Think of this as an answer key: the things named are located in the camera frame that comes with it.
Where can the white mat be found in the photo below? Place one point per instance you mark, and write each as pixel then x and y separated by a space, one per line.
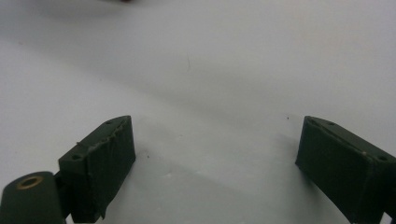
pixel 199 77

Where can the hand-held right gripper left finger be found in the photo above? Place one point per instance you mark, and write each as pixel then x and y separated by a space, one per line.
pixel 99 168

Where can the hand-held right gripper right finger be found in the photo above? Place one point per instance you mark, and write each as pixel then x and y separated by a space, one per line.
pixel 339 161

